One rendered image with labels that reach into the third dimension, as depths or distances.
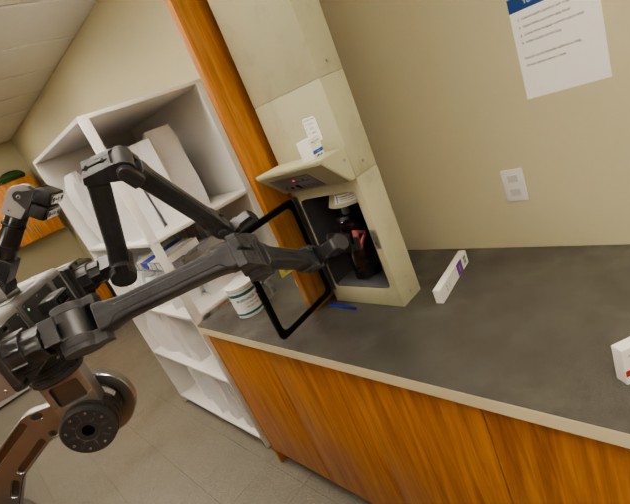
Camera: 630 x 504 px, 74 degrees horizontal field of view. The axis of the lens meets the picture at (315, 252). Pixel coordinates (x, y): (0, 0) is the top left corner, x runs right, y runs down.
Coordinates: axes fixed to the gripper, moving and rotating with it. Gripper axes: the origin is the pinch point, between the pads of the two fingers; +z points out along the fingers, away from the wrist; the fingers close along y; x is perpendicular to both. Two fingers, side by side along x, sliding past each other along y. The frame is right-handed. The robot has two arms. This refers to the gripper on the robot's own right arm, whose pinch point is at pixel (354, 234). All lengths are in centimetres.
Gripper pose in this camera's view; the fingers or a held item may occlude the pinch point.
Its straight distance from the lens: 150.7
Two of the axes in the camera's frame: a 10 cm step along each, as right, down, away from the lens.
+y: -7.1, 0.7, 7.1
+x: 3.4, 9.0, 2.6
